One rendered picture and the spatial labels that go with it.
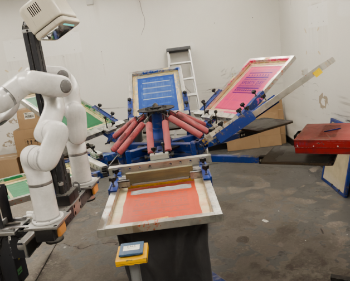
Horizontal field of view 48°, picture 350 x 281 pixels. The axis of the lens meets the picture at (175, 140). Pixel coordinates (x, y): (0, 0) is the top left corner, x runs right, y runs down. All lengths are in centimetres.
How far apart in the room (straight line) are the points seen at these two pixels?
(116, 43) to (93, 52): 39
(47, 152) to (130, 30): 501
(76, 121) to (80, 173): 29
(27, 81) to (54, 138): 23
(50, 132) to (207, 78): 507
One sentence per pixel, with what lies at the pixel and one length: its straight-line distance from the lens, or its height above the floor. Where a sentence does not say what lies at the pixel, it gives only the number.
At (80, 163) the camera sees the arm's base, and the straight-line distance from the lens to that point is 203.
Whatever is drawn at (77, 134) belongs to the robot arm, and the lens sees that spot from 192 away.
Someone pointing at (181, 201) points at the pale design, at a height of 95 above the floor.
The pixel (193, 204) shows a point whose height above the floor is 95.
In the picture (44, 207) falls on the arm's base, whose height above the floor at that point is 121.
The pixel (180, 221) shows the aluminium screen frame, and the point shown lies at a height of 98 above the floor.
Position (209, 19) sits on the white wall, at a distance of 646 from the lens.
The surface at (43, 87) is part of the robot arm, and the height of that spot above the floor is 167.
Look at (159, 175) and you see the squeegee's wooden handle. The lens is 237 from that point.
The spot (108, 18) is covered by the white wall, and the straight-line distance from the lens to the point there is 647.
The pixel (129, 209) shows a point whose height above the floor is 95.
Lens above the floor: 175
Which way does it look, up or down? 13 degrees down
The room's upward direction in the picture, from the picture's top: 7 degrees counter-clockwise
